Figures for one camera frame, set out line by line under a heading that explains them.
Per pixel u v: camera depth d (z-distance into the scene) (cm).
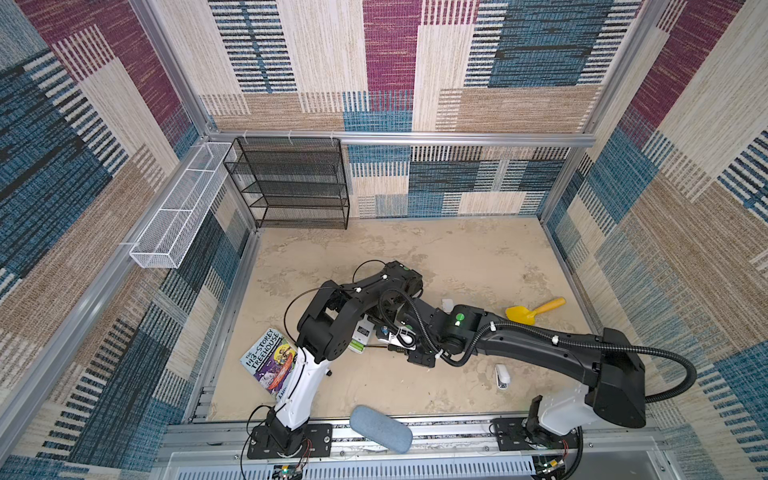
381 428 73
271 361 85
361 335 87
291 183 112
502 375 80
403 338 66
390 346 68
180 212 96
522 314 94
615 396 40
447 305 100
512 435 73
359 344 87
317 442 73
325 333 55
